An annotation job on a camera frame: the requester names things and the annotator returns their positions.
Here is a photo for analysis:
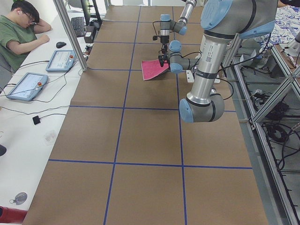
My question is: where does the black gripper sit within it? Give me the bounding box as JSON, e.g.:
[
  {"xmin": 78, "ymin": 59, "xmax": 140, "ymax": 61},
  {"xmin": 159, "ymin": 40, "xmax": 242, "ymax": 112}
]
[
  {"xmin": 160, "ymin": 35, "xmax": 169, "ymax": 54},
  {"xmin": 158, "ymin": 54, "xmax": 169, "ymax": 67}
]

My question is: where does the pink towel with grey back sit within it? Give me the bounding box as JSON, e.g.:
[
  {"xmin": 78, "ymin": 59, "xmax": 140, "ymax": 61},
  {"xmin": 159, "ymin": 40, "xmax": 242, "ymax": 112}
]
[{"xmin": 141, "ymin": 60, "xmax": 169, "ymax": 81}]

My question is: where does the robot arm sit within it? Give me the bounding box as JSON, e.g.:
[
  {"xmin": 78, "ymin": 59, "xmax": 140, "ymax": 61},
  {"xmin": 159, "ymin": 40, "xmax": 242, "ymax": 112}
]
[
  {"xmin": 158, "ymin": 0, "xmax": 278, "ymax": 123},
  {"xmin": 158, "ymin": 0, "xmax": 197, "ymax": 54}
]

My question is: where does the black box with label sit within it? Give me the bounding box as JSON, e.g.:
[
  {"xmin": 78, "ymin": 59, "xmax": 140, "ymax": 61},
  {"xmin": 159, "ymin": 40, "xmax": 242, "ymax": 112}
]
[{"xmin": 84, "ymin": 26, "xmax": 97, "ymax": 44}]

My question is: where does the black keyboard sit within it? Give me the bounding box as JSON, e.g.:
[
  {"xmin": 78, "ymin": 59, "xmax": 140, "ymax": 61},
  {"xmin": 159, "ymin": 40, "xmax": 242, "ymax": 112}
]
[{"xmin": 71, "ymin": 16, "xmax": 85, "ymax": 37}]

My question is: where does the upper teach pendant tablet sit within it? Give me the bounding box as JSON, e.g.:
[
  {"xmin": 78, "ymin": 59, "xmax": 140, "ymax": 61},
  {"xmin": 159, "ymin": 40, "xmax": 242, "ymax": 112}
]
[{"xmin": 45, "ymin": 50, "xmax": 76, "ymax": 72}]

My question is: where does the teach pendant tablet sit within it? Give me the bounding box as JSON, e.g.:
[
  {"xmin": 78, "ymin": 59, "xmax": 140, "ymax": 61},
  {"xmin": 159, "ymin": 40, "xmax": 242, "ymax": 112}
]
[
  {"xmin": 45, "ymin": 50, "xmax": 76, "ymax": 72},
  {"xmin": 6, "ymin": 72, "xmax": 48, "ymax": 101}
]

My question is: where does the black computer mouse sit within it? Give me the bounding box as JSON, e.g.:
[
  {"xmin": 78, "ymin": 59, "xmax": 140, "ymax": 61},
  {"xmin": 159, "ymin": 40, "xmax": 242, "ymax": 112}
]
[{"xmin": 56, "ymin": 42, "xmax": 67, "ymax": 49}]

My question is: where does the blue patterned cloth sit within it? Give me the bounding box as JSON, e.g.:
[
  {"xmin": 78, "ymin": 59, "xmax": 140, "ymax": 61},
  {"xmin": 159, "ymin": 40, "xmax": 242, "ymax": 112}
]
[{"xmin": 268, "ymin": 6, "xmax": 300, "ymax": 46}]

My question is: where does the lower teach pendant tablet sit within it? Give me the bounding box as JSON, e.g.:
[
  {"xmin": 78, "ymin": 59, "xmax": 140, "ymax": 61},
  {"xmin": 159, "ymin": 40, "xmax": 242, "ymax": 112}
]
[{"xmin": 6, "ymin": 72, "xmax": 48, "ymax": 101}]

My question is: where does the small black square device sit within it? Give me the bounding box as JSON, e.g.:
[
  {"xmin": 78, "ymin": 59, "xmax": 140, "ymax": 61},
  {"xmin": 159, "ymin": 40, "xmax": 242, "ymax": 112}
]
[{"xmin": 32, "ymin": 115, "xmax": 41, "ymax": 125}]

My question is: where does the person in green shirt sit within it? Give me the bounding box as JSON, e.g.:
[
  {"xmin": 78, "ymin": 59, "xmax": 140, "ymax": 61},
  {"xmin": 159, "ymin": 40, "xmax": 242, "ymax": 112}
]
[{"xmin": 0, "ymin": 0, "xmax": 52, "ymax": 73}]

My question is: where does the round grey tape dispenser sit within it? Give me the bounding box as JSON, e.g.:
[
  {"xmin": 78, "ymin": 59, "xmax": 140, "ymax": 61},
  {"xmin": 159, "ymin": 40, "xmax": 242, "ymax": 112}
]
[{"xmin": 9, "ymin": 192, "xmax": 28, "ymax": 205}]

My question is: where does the aluminium frame rack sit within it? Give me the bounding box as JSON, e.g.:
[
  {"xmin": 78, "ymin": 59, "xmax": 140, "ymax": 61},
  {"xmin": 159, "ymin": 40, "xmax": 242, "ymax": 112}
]
[{"xmin": 224, "ymin": 36, "xmax": 300, "ymax": 225}]

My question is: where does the aluminium frame post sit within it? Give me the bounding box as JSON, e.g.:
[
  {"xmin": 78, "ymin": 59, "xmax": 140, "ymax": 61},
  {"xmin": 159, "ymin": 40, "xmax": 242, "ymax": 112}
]
[{"xmin": 53, "ymin": 0, "xmax": 87, "ymax": 72}]

